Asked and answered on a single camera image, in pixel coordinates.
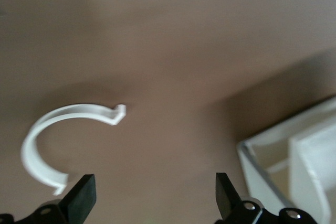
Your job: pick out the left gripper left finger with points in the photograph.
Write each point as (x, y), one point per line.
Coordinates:
(78, 197)

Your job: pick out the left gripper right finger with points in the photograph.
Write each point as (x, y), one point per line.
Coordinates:
(228, 197)

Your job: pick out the white drawer cabinet shell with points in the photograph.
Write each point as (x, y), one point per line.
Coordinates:
(309, 155)

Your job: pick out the white C-shaped plastic clip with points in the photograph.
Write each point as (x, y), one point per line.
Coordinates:
(29, 155)

